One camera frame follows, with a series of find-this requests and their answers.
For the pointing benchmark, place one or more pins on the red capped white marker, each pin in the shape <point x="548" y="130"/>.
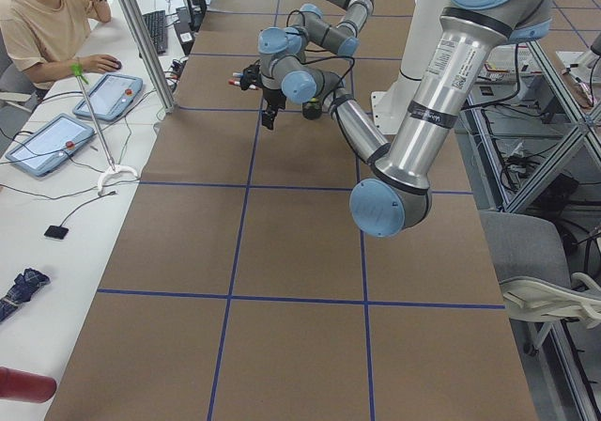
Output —
<point x="242" y="84"/>

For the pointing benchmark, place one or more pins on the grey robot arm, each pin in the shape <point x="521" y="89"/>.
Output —
<point x="449" y="42"/>
<point x="282" y="64"/>

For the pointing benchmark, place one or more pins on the black mesh pen cup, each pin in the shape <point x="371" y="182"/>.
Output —
<point x="311" y="110"/>

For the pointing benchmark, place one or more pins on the black keyboard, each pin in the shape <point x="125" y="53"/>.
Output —
<point x="156" y="26"/>

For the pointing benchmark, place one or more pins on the blue teach pendant far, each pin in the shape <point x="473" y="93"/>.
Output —
<point x="112" y="94"/>

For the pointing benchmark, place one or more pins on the blue teach pendant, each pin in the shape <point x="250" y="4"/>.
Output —
<point x="112" y="94"/>
<point x="50" y="146"/>

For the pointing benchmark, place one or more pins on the brown paper table cover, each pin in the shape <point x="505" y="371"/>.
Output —
<point x="239" y="287"/>

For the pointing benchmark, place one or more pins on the metal rod white stand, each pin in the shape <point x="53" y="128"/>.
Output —
<point x="113" y="169"/>

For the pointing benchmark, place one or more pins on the blue teach pendant near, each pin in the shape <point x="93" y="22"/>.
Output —
<point x="50" y="146"/>

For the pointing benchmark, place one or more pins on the seated person beige shirt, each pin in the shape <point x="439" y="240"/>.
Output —
<point x="43" y="37"/>

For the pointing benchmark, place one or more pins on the small black pad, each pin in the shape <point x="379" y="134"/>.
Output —
<point x="56" y="232"/>

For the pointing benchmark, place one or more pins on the folded dark umbrella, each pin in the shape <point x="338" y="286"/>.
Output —
<point x="25" y="285"/>

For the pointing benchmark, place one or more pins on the grey office chair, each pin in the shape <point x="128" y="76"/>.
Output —
<point x="532" y="272"/>

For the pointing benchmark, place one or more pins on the red bottle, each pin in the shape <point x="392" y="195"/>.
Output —
<point x="23" y="386"/>

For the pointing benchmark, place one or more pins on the aluminium frame post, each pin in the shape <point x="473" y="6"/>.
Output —
<point x="142" y="39"/>

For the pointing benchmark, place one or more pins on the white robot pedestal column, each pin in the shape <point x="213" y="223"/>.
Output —
<point x="389" y="107"/>

